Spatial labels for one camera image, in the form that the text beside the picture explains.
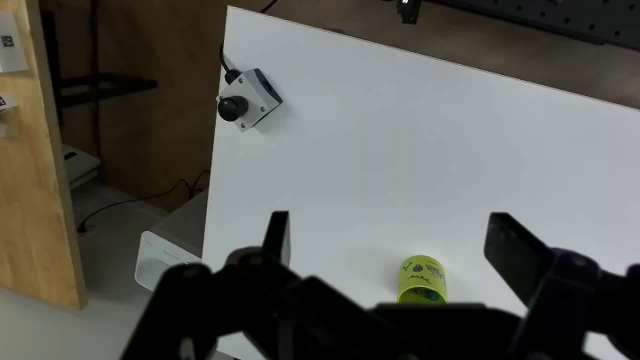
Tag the small white paper tag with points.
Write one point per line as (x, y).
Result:
(5, 112)

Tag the grey flat box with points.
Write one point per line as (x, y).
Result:
(81, 164)

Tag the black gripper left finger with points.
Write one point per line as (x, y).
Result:
(278, 241)

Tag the white case under table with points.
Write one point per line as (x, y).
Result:
(170, 246)

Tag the black mount bracket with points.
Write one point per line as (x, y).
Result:
(409, 11)

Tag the wooden panel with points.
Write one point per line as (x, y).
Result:
(32, 200)

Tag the black perforated breadboard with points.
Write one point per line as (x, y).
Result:
(566, 17)

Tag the white paper tag with code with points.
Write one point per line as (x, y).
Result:
(13, 43)

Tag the black shelf bracket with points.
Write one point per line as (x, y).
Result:
(106, 84)

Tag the green mug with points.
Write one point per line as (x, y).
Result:
(420, 272)

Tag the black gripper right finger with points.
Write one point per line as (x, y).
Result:
(517, 253)

